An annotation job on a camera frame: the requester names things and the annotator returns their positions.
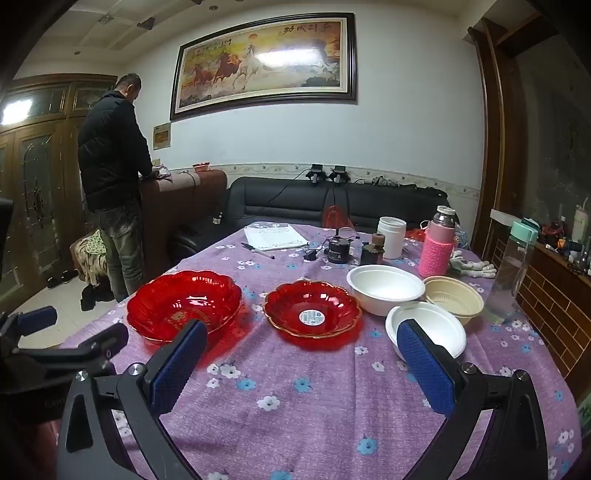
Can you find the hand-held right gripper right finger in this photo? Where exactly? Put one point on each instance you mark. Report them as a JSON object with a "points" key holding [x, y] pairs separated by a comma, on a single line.
{"points": [[427, 374]]}

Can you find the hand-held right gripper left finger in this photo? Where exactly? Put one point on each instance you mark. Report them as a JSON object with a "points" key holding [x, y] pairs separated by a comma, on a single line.
{"points": [[178, 371]]}

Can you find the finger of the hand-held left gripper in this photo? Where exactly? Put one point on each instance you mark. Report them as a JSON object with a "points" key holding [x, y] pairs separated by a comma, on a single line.
{"points": [[108, 341], [37, 321]]}

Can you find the white round plate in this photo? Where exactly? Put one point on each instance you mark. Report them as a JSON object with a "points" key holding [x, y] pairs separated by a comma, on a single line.
{"points": [[438, 323]]}

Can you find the large red scalloped plate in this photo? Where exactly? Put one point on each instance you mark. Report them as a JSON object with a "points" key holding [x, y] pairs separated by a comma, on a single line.
{"points": [[175, 295]]}

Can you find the small red gold-rimmed plate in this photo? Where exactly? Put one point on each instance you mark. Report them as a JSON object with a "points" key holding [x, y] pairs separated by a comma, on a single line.
{"points": [[286, 307]]}

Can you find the dark clothes pile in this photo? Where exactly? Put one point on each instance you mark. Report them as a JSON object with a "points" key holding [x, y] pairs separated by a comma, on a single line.
{"points": [[94, 297]]}

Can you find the dark shoes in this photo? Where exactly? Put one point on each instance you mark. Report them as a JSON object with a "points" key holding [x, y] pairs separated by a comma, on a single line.
{"points": [[62, 279]]}

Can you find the floral blanket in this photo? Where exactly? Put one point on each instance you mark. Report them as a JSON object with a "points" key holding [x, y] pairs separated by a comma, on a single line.
{"points": [[87, 258]]}

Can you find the cream plastic bowl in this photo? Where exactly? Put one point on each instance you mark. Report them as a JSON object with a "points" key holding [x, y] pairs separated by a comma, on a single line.
{"points": [[455, 295]]}

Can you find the large white bowl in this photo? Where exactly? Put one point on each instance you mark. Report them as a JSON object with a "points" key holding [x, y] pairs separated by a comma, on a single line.
{"points": [[385, 286]]}

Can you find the white work gloves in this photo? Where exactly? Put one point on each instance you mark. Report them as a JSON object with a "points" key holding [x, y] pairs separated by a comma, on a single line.
{"points": [[473, 266]]}

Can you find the bottle with pink knitted sleeve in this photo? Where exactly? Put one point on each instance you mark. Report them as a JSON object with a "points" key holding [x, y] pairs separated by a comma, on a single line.
{"points": [[436, 251]]}

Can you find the purple floral tablecloth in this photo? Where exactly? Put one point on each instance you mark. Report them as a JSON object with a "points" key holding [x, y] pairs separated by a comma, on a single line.
{"points": [[300, 383]]}

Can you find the clear bottle with mint lid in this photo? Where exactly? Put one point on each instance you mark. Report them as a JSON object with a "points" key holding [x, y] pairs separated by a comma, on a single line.
{"points": [[508, 277]]}

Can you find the dark jar with thread spool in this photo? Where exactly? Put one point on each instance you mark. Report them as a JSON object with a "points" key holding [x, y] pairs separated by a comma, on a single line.
{"points": [[372, 254]]}

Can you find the wooden wardrobe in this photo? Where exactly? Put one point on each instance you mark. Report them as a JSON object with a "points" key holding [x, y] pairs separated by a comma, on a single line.
{"points": [[37, 184]]}

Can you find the white cylindrical jar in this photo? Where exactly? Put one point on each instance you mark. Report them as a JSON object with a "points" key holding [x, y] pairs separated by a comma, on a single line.
{"points": [[391, 237]]}

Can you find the black and white pen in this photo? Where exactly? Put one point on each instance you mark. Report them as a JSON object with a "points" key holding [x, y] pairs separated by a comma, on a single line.
{"points": [[258, 252]]}

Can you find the wooden side cabinet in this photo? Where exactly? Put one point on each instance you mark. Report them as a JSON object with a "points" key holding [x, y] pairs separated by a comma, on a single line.
{"points": [[549, 290]]}

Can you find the black round device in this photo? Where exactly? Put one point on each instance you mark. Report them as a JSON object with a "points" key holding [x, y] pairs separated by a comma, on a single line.
{"points": [[339, 251]]}

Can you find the brown armchair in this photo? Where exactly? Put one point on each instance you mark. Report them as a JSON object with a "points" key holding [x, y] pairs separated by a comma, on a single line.
{"points": [[184, 207]]}

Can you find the black power adaptor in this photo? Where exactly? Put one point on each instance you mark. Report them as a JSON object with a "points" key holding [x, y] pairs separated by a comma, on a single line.
{"points": [[312, 254]]}

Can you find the white paper pad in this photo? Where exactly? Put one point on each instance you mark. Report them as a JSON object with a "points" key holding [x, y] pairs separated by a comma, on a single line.
{"points": [[274, 236]]}

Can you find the small red dish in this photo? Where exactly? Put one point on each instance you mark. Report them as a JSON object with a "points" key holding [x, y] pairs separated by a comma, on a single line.
{"points": [[202, 166]]}

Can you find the black leather sofa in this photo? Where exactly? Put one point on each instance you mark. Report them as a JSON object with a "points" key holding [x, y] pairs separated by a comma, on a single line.
{"points": [[277, 198]]}

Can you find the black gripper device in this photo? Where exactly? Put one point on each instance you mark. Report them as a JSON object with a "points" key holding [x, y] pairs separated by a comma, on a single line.
{"points": [[316, 174], [339, 174]]}

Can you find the framed horse painting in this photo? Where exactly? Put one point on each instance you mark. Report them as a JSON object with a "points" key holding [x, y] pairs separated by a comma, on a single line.
{"points": [[263, 64]]}

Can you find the yellow wall notice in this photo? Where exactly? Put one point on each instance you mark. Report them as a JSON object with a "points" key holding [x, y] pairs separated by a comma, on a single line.
{"points": [[161, 134]]}

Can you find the wooden door frame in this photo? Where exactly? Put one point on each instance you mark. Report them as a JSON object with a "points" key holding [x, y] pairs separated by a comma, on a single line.
{"points": [[498, 138]]}

